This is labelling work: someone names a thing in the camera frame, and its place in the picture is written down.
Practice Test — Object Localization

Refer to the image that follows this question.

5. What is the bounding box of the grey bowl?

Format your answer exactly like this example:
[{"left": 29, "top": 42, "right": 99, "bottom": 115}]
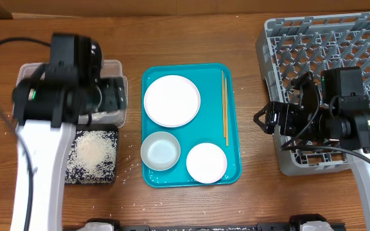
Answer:
[{"left": 141, "top": 132, "right": 181, "bottom": 171}]

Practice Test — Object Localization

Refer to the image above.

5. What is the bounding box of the wooden chopstick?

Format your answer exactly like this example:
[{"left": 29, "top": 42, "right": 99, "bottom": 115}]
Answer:
[
  {"left": 221, "top": 71, "right": 226, "bottom": 138},
  {"left": 224, "top": 78, "right": 229, "bottom": 147}
]

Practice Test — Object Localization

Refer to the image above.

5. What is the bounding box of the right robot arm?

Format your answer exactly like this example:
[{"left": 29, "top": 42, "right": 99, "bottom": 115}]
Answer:
[{"left": 253, "top": 67, "right": 370, "bottom": 230}]

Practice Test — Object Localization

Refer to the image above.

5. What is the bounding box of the black tray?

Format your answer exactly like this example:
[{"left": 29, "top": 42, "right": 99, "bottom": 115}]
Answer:
[{"left": 65, "top": 124, "right": 118, "bottom": 185}]

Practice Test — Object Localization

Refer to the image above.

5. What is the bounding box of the white bowl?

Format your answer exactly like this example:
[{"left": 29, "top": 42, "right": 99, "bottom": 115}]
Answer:
[{"left": 186, "top": 142, "right": 227, "bottom": 184}]

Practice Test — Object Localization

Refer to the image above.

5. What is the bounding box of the grey dish rack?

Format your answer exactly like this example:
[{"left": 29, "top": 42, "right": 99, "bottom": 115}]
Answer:
[{"left": 255, "top": 10, "right": 370, "bottom": 176}]

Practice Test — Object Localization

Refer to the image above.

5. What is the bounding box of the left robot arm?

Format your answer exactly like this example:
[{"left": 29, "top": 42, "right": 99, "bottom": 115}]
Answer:
[{"left": 11, "top": 33, "right": 127, "bottom": 230}]

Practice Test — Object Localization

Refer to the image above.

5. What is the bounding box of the teal plastic tray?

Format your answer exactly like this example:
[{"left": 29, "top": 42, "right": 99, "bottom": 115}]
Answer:
[{"left": 141, "top": 63, "right": 242, "bottom": 188}]

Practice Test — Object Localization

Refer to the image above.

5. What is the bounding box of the large white plate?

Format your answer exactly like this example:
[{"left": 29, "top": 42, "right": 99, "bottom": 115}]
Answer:
[{"left": 143, "top": 75, "right": 201, "bottom": 128}]

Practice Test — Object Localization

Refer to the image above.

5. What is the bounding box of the clear plastic bin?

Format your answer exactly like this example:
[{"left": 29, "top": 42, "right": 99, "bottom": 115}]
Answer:
[{"left": 15, "top": 60, "right": 128, "bottom": 128}]

